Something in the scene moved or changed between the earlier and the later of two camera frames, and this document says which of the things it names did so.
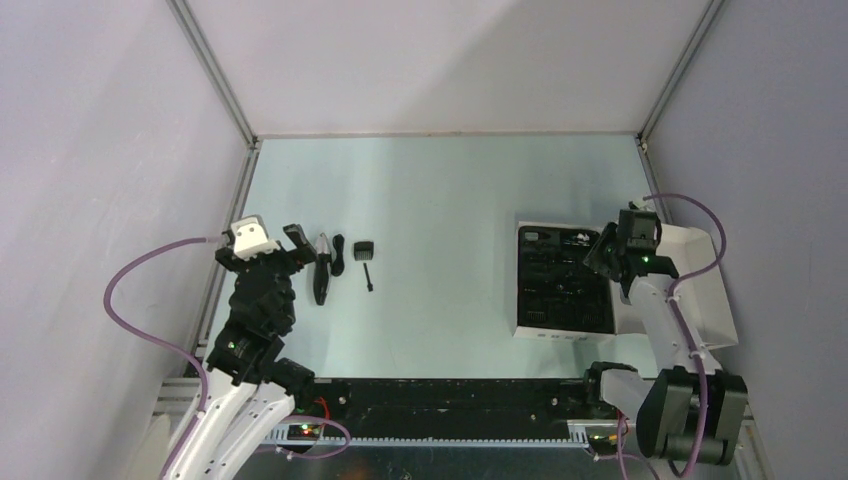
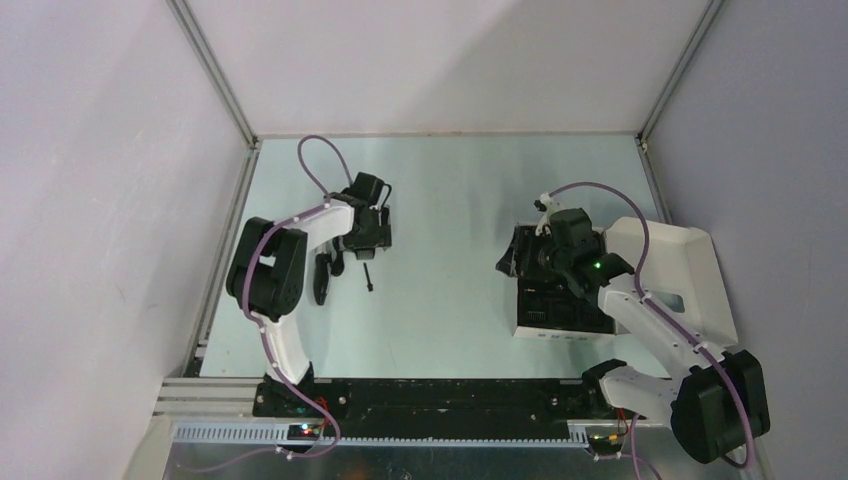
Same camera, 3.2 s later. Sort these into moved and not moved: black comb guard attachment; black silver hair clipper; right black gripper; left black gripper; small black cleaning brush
Moved: left black gripper; right black gripper
Not moved: black silver hair clipper; black comb guard attachment; small black cleaning brush
